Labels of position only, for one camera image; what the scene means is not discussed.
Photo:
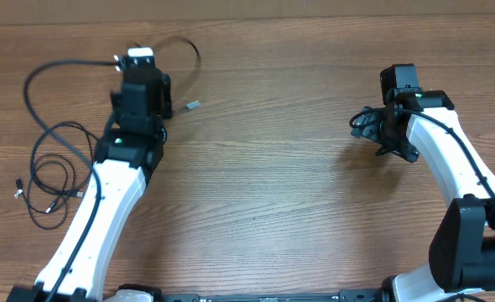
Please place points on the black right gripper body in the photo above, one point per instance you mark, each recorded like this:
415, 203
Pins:
382, 132

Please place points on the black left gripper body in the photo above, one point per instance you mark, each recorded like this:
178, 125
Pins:
168, 113

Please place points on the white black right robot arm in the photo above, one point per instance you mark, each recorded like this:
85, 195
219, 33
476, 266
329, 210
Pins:
461, 260

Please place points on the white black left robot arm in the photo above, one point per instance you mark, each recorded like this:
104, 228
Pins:
124, 162

